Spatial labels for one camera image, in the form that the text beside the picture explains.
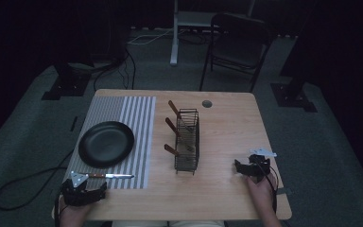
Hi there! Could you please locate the person's right hand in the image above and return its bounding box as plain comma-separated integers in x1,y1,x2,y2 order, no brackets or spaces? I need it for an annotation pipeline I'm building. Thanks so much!
245,173,279,213

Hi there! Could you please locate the black wire cutlery rack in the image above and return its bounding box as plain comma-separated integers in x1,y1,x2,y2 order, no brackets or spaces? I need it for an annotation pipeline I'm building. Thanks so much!
173,108,200,176

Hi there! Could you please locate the right hand-held gripper cable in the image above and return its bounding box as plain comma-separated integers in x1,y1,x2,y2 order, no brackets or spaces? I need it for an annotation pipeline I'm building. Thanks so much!
256,156,280,216

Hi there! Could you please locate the black folding chair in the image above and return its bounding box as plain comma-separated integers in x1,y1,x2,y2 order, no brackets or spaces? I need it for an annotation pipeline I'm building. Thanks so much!
199,12,274,94

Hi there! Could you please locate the black stand base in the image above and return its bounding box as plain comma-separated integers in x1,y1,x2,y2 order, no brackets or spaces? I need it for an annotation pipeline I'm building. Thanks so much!
269,82,319,114
41,61,93,101

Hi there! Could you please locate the grey striped placemat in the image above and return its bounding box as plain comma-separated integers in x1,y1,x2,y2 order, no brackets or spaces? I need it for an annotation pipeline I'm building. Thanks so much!
63,96,157,190

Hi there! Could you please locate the black round plate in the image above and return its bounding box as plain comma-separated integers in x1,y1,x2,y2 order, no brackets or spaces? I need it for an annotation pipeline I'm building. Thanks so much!
78,120,135,169

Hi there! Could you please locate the wooden-handled table knife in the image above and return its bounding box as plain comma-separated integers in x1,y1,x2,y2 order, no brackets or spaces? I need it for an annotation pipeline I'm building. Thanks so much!
87,172,136,181

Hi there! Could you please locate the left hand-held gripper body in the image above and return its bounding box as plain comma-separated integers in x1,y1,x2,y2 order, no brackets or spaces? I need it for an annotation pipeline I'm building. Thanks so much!
60,170,101,208

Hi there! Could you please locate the black floor cable bundle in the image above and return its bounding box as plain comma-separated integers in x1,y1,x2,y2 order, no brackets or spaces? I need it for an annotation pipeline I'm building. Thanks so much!
92,49,137,92

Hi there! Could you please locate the white desk frame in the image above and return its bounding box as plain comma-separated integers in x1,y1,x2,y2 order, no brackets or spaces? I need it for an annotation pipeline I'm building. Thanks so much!
169,0,257,67

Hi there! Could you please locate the wooden-handled utensil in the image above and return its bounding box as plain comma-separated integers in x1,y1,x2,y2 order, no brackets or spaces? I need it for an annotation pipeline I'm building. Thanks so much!
164,116,196,153
167,99,194,132
164,143,190,161

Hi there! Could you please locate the person's left hand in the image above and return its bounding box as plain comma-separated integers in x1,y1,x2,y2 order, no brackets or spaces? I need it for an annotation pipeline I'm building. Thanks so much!
58,195,93,227

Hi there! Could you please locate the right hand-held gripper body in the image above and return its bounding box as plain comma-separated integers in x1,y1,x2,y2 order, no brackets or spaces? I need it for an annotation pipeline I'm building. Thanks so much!
247,148,279,184

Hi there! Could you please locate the white floor cable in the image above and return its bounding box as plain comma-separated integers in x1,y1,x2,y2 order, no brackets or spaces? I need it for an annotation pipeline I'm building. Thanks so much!
127,27,175,45

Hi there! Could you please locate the black floor cable loop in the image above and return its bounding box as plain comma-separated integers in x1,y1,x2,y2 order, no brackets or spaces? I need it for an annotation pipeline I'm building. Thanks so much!
0,148,75,212

